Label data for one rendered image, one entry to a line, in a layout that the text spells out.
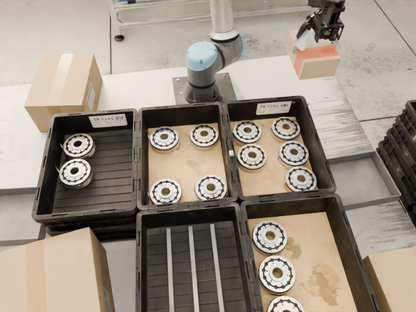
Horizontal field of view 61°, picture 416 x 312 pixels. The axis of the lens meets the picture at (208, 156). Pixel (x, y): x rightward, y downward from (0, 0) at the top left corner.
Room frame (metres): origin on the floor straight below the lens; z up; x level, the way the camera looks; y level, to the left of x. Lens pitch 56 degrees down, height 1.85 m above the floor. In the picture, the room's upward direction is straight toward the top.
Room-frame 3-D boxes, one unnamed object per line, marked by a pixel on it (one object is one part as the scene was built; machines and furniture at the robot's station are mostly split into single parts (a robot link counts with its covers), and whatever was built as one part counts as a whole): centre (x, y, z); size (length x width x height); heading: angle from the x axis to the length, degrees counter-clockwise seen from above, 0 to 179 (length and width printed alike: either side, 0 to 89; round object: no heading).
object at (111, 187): (0.62, 0.38, 0.87); 0.40 x 0.30 x 0.11; 6
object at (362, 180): (0.65, -0.54, 0.73); 0.27 x 0.20 x 0.05; 101
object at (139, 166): (0.65, 0.08, 0.92); 0.40 x 0.30 x 0.02; 6
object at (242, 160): (0.68, -0.15, 0.86); 0.10 x 0.10 x 0.01
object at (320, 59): (0.94, -0.35, 1.08); 0.16 x 0.12 x 0.07; 9
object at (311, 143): (0.68, -0.22, 0.87); 0.40 x 0.30 x 0.11; 6
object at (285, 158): (0.69, -0.30, 0.86); 0.10 x 0.10 x 0.01
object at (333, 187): (0.68, -0.22, 0.92); 0.40 x 0.30 x 0.02; 6
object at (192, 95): (1.07, 0.03, 0.80); 0.15 x 0.15 x 0.10
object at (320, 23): (0.91, -0.35, 1.24); 0.09 x 0.08 x 0.12; 9
